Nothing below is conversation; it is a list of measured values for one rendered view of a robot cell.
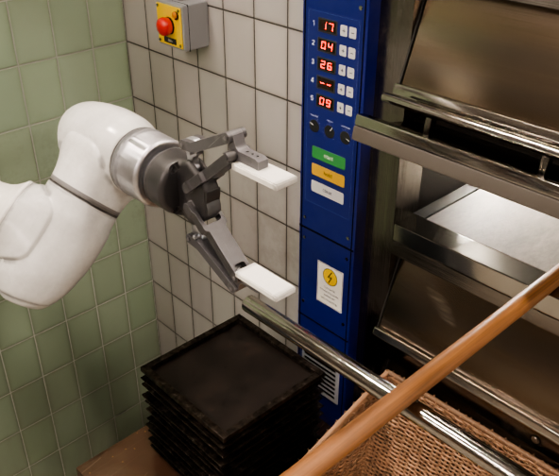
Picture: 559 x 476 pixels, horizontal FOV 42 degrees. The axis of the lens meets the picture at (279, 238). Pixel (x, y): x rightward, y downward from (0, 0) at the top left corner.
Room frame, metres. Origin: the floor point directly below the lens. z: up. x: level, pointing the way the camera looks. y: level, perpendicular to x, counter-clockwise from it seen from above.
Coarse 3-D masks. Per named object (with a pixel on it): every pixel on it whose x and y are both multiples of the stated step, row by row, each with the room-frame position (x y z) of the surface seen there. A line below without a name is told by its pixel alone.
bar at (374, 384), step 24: (264, 312) 0.95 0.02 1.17; (288, 336) 0.90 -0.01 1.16; (312, 336) 0.88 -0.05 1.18; (336, 360) 0.83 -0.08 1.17; (360, 384) 0.79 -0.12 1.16; (384, 384) 0.78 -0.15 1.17; (408, 408) 0.73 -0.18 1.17; (432, 432) 0.70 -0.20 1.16; (456, 432) 0.69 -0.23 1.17; (480, 456) 0.65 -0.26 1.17; (504, 456) 0.65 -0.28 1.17
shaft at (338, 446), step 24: (528, 288) 0.97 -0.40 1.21; (552, 288) 0.98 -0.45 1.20; (504, 312) 0.90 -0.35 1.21; (480, 336) 0.85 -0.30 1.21; (432, 360) 0.79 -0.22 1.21; (456, 360) 0.80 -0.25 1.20; (408, 384) 0.74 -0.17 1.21; (432, 384) 0.76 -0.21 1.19; (384, 408) 0.70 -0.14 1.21; (336, 432) 0.66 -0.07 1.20; (360, 432) 0.66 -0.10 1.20; (312, 456) 0.62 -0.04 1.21; (336, 456) 0.62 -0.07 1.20
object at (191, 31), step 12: (156, 0) 1.65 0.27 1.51; (168, 0) 1.63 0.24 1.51; (192, 0) 1.63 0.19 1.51; (168, 12) 1.61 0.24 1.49; (180, 12) 1.58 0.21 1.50; (192, 12) 1.60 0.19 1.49; (204, 12) 1.62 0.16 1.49; (180, 24) 1.58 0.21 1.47; (192, 24) 1.59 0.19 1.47; (204, 24) 1.62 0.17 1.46; (168, 36) 1.62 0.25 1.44; (180, 36) 1.58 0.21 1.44; (192, 36) 1.59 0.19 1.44; (204, 36) 1.62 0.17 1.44; (180, 48) 1.59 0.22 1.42; (192, 48) 1.59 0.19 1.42
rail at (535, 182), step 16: (368, 128) 1.10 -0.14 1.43; (384, 128) 1.08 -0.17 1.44; (400, 128) 1.06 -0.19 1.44; (416, 144) 1.03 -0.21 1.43; (432, 144) 1.01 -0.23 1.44; (448, 144) 1.00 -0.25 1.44; (464, 160) 0.97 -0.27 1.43; (480, 160) 0.95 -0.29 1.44; (496, 160) 0.95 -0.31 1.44; (496, 176) 0.93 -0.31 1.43; (512, 176) 0.91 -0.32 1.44; (528, 176) 0.90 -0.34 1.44; (544, 192) 0.88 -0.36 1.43
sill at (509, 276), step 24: (408, 216) 1.25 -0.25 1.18; (408, 240) 1.20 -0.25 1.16; (432, 240) 1.16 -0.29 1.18; (456, 240) 1.16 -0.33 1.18; (456, 264) 1.12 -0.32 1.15; (480, 264) 1.08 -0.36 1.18; (504, 264) 1.08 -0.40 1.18; (528, 264) 1.08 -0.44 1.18; (504, 288) 1.05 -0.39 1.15; (552, 312) 0.98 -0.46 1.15
